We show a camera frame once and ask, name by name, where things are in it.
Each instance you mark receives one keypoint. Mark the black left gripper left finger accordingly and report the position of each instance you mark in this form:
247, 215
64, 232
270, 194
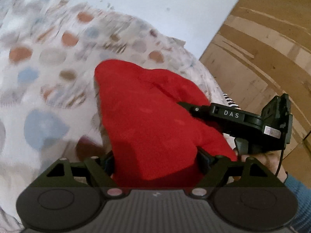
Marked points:
95, 172

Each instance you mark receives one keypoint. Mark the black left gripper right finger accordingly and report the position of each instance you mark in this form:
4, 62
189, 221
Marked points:
220, 171

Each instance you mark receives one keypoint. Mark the red long-sleeved child's dress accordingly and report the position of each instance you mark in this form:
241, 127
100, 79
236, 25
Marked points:
154, 139

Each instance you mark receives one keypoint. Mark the person's right hand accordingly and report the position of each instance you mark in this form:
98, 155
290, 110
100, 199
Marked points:
270, 160

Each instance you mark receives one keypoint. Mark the black white striped bedsheet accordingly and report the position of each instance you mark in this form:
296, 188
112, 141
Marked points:
230, 102

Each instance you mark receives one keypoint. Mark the patterned white duvet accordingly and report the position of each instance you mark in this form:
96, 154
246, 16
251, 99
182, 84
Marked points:
49, 51

